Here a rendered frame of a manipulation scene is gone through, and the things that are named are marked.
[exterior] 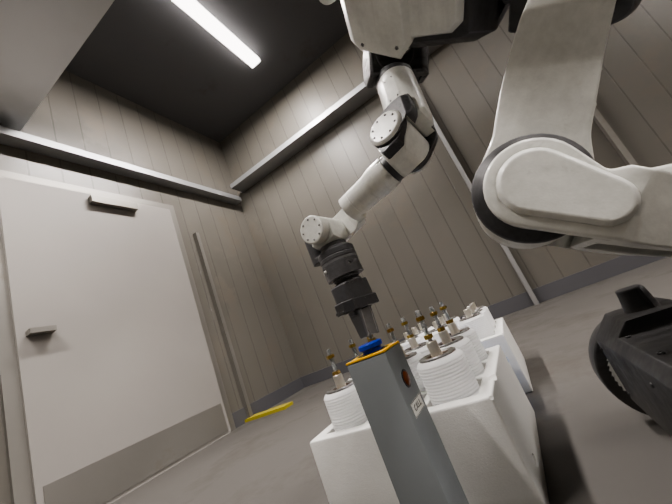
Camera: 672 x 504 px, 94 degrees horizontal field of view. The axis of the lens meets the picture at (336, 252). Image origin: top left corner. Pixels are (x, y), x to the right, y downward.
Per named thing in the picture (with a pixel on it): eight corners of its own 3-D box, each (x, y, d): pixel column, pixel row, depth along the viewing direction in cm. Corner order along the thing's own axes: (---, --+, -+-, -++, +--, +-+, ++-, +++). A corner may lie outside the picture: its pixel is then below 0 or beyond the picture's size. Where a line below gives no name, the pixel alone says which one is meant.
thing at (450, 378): (518, 452, 53) (467, 348, 57) (464, 474, 53) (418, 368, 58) (496, 433, 62) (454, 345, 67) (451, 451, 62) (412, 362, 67)
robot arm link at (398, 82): (455, 149, 64) (426, 88, 76) (421, 111, 56) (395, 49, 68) (408, 181, 71) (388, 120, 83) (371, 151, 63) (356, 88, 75)
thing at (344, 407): (352, 492, 63) (320, 400, 67) (352, 471, 72) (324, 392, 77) (397, 472, 63) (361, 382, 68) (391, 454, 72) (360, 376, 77)
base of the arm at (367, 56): (423, 97, 83) (416, 61, 86) (439, 56, 71) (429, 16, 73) (367, 103, 83) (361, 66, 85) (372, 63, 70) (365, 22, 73)
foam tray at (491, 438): (535, 412, 80) (499, 344, 85) (552, 520, 46) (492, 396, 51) (400, 442, 96) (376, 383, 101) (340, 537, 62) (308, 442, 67)
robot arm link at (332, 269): (356, 307, 63) (334, 254, 66) (326, 322, 69) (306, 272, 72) (389, 296, 73) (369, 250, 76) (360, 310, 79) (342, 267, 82)
